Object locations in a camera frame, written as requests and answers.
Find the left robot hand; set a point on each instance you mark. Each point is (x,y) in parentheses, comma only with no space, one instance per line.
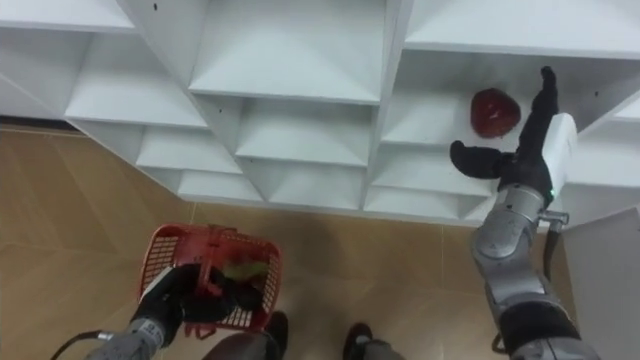
(200,300)

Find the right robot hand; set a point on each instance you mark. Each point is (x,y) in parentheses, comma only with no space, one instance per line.
(535,150)

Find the white cabinet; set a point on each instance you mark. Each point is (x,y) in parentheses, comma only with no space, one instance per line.
(605,285)

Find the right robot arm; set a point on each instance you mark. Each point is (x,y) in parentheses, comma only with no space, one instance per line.
(520,270)

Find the red apple soft toy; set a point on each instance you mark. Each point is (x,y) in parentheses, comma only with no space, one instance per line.
(494,113)

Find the white shelf unit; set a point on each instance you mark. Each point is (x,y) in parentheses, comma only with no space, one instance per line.
(300,130)

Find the green soft toy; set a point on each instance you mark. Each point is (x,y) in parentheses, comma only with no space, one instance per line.
(245,271)

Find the red plastic basket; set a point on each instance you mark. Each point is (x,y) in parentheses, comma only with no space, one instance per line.
(210,270)

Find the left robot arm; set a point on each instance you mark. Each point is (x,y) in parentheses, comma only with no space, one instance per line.
(131,343)

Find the robot legs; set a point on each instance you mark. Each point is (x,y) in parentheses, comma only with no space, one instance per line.
(310,340)

